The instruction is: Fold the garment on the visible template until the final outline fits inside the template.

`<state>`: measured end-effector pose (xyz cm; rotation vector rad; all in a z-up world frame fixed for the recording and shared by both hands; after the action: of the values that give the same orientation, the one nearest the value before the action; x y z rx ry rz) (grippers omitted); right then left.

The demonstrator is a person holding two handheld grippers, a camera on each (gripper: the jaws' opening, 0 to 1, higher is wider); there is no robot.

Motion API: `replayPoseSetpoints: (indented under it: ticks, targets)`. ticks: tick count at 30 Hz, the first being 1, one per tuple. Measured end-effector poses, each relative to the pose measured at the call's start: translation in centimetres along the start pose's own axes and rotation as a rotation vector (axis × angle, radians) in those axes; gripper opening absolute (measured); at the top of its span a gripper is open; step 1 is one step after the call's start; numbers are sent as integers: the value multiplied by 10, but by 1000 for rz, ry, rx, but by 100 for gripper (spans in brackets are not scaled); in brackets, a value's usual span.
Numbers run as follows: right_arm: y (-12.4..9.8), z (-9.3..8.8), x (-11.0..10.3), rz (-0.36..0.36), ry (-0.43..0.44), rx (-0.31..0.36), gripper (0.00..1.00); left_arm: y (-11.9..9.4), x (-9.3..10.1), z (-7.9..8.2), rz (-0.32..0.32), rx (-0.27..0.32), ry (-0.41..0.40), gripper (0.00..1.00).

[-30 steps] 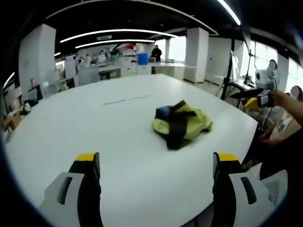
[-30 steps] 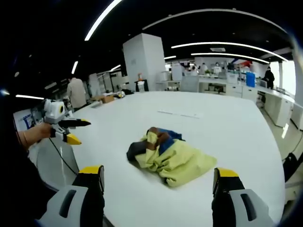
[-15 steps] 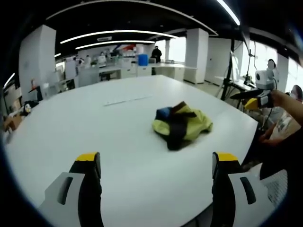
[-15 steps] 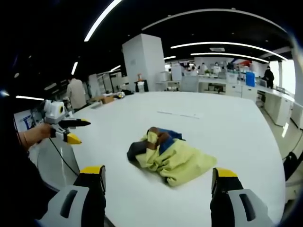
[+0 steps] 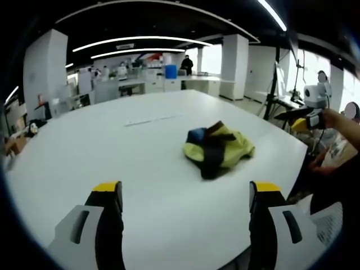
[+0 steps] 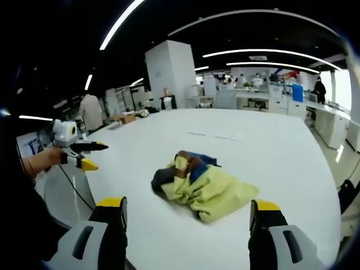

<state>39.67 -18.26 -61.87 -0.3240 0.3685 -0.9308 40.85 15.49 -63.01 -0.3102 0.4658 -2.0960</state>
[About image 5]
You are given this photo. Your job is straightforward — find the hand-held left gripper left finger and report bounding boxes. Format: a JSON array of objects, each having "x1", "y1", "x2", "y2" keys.
[{"x1": 46, "y1": 181, "x2": 127, "y2": 270}]

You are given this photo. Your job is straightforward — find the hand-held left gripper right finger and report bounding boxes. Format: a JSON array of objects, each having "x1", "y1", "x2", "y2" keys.
[{"x1": 249, "y1": 181, "x2": 324, "y2": 270}]

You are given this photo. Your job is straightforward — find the yellow-green garment with blue and black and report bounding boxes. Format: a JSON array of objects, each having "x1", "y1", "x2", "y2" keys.
[{"x1": 182, "y1": 120, "x2": 256, "y2": 181}]

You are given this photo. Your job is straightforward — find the person's right hand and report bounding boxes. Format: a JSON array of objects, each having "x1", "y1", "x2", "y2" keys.
[{"x1": 322, "y1": 108, "x2": 341, "y2": 132}]

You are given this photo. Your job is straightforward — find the thin metal stand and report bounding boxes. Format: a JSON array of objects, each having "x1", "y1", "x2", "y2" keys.
[{"x1": 291, "y1": 50, "x2": 308, "y2": 102}]

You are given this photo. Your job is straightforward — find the black tripod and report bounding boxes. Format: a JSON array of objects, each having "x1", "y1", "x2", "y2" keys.
[{"x1": 263, "y1": 47, "x2": 284, "y2": 122}]

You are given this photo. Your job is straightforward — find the white mesh chair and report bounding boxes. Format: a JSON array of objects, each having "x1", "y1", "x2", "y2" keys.
[{"x1": 292, "y1": 195, "x2": 345, "y2": 250}]

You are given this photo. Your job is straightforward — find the ceiling light strip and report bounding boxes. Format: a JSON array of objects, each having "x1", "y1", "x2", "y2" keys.
[
  {"x1": 72, "y1": 35, "x2": 212, "y2": 53},
  {"x1": 90, "y1": 48, "x2": 186, "y2": 60},
  {"x1": 257, "y1": 0, "x2": 288, "y2": 32}
]

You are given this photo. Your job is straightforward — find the long white counter desk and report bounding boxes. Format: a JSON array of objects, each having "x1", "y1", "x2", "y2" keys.
[{"x1": 118, "y1": 74, "x2": 237, "y2": 99}]

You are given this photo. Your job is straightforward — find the brown cardboard box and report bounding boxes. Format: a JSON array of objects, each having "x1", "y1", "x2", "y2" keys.
[{"x1": 3, "y1": 134, "x2": 29, "y2": 159}]

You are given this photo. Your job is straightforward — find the black and white plush toy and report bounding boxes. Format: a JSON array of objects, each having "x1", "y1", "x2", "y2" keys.
[{"x1": 24, "y1": 119, "x2": 48, "y2": 138}]

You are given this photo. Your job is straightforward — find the blue barrel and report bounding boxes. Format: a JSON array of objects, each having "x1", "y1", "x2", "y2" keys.
[{"x1": 164, "y1": 64, "x2": 178, "y2": 80}]

